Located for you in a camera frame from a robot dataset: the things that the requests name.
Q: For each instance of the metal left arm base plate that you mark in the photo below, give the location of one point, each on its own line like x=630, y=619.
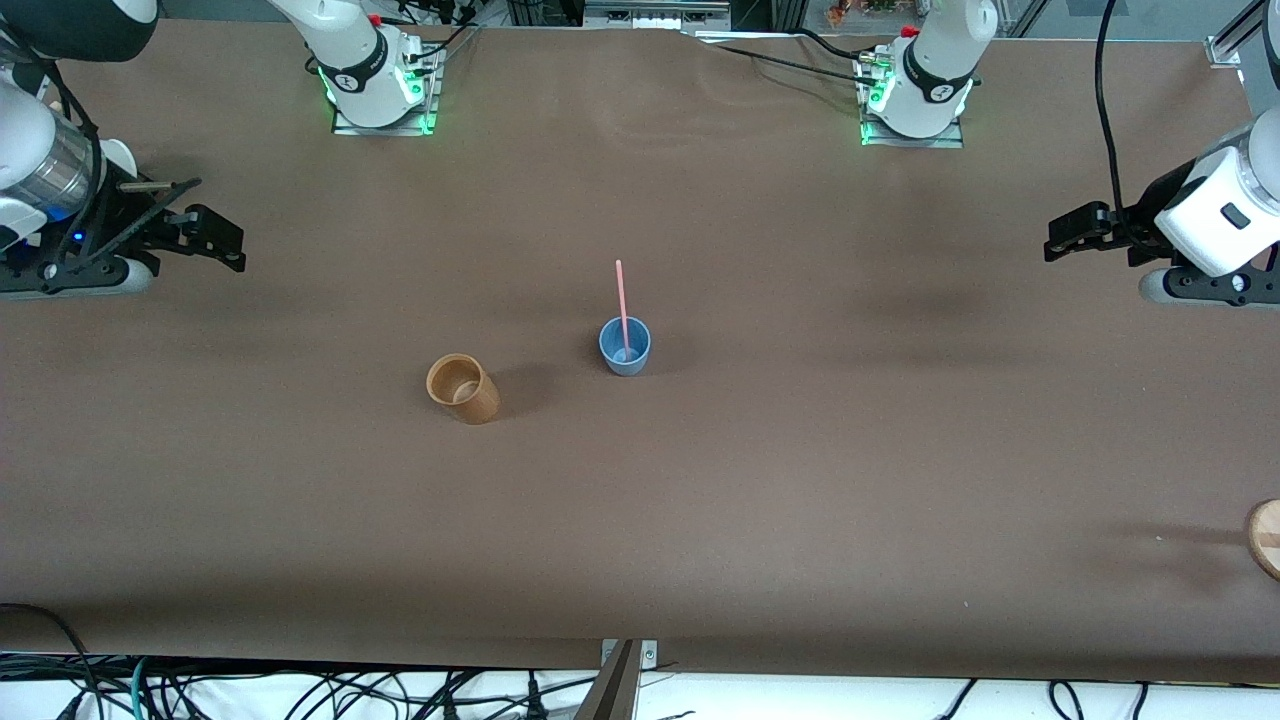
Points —
x=950, y=138

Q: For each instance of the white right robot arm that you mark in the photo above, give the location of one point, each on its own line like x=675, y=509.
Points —
x=350, y=60

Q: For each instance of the pink chopstick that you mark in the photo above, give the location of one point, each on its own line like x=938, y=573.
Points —
x=621, y=290

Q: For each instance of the round wooden disc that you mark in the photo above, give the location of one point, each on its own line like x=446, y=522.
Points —
x=1268, y=540

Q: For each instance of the grey metal box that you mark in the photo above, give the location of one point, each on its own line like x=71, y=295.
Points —
x=655, y=12

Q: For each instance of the blue plastic cup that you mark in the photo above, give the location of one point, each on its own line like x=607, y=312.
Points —
x=625, y=365

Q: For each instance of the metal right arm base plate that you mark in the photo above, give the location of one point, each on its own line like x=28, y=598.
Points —
x=425, y=90

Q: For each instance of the dark slanted bar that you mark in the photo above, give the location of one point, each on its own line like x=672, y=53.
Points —
x=612, y=690

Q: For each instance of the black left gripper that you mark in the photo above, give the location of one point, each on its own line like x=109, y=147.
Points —
x=1140, y=225

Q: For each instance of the small metal table bracket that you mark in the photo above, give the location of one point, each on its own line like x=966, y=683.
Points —
x=648, y=653

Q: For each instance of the aluminium frame profile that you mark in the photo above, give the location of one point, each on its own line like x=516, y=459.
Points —
x=1235, y=40

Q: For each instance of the brown bamboo cup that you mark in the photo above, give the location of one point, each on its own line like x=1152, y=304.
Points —
x=478, y=403

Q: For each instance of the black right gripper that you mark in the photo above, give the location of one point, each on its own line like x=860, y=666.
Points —
x=118, y=215

